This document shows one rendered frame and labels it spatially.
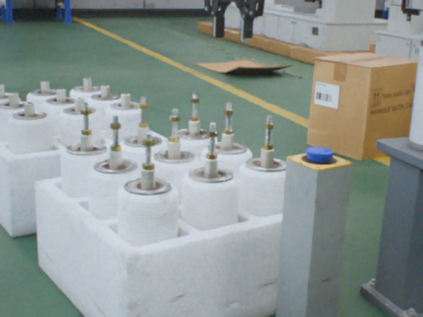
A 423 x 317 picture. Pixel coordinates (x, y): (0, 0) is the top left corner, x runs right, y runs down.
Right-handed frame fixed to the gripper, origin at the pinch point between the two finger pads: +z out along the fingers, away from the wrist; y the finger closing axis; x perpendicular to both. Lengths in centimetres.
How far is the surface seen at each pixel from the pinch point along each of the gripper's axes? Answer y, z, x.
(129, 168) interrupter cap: 0.7, 21.7, 22.3
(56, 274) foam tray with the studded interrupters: 14, 44, 29
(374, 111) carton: 26, 31, -91
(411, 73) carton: 25, 21, -109
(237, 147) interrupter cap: -0.9, 21.8, -1.9
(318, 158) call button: -29.0, 15.0, 10.1
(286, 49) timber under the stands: 201, 42, -252
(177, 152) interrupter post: 0.7, 20.8, 11.9
